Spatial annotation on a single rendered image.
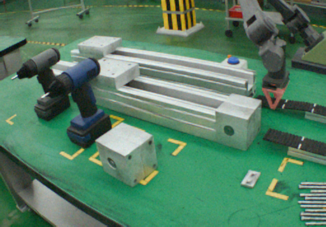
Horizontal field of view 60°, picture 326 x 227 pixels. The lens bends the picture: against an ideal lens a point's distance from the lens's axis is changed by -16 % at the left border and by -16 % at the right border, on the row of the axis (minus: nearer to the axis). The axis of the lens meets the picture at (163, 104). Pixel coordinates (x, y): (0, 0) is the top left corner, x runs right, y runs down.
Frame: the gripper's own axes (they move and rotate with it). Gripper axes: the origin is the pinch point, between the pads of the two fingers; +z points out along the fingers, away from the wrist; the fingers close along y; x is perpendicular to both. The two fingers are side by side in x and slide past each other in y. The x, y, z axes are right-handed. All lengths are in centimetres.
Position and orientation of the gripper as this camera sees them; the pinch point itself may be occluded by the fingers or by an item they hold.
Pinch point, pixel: (275, 102)
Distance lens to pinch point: 99.3
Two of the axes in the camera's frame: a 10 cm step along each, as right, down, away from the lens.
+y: -5.8, 4.6, -6.8
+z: 1.1, 8.6, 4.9
